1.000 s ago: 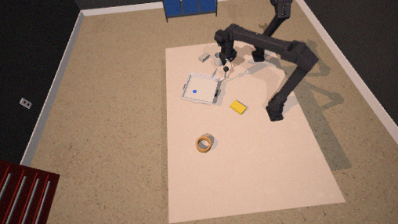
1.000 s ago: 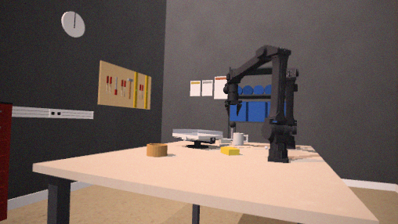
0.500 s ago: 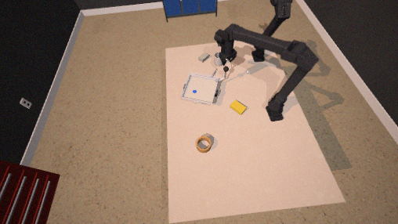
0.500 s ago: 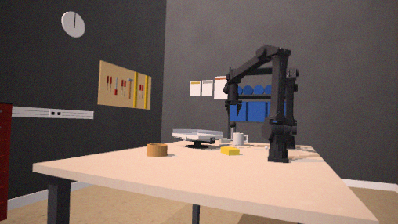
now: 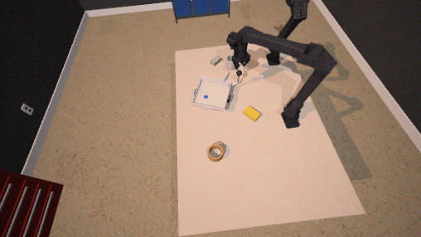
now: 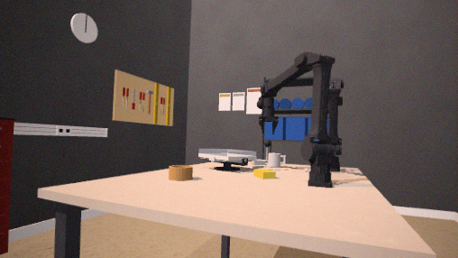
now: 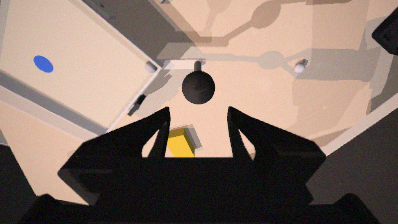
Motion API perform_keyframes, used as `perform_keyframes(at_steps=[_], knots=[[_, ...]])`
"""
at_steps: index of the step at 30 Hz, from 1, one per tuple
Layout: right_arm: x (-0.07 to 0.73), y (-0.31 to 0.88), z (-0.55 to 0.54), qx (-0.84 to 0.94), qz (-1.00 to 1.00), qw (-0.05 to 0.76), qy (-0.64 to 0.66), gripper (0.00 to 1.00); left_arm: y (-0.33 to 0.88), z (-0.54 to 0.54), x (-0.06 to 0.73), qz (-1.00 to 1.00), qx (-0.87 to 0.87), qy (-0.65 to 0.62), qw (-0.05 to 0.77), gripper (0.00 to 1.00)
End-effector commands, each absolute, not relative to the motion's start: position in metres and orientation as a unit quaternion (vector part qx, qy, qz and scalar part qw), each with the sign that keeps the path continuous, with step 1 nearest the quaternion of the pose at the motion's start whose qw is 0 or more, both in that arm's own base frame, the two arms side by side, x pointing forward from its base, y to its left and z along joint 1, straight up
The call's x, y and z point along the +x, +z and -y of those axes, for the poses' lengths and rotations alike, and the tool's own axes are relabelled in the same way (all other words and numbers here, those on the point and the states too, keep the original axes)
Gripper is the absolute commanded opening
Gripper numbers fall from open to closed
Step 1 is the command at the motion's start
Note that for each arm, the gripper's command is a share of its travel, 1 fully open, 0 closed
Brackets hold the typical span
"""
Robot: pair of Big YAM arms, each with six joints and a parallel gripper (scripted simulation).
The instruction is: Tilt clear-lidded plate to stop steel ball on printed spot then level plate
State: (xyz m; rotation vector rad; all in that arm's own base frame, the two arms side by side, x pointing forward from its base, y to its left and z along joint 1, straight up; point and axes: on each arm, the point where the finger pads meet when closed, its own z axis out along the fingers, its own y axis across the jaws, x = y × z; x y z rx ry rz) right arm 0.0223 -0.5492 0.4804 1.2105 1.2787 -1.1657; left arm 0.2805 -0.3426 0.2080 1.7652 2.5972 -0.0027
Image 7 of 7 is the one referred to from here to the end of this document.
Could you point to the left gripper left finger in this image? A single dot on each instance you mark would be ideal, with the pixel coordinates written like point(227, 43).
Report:
point(129, 140)

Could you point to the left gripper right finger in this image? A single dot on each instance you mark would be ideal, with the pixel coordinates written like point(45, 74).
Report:
point(281, 157)

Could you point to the small silver ball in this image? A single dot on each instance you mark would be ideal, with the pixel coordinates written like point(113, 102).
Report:
point(300, 67)

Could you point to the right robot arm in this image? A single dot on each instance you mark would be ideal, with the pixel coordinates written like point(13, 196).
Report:
point(387, 33)

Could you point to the yellow block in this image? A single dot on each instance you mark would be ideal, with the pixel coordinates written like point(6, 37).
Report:
point(180, 144)

